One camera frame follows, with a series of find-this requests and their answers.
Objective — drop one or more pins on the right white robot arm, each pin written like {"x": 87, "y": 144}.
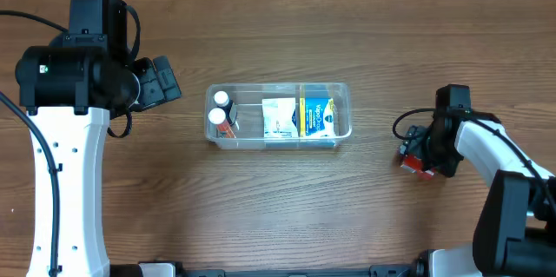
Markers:
{"x": 515, "y": 234}

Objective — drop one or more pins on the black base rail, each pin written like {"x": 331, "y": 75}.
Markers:
{"x": 299, "y": 270}

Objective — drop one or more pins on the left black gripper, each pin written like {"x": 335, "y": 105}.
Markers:
{"x": 153, "y": 86}

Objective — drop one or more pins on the black bottle white cap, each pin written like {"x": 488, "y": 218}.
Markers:
{"x": 224, "y": 102}

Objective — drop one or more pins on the orange bottle white cap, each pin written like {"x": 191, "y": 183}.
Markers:
{"x": 217, "y": 117}

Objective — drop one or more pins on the red medicine box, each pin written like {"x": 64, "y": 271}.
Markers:
{"x": 415, "y": 165}

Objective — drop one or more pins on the white blue medicine box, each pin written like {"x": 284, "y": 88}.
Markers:
{"x": 279, "y": 118}

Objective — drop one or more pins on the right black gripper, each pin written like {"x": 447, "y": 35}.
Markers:
{"x": 417, "y": 149}

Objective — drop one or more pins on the clear plastic container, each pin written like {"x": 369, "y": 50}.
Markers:
{"x": 249, "y": 124}

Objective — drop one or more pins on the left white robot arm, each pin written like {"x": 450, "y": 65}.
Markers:
{"x": 70, "y": 91}

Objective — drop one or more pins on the blue yellow VapoDrops box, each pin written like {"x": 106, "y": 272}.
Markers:
{"x": 316, "y": 107}

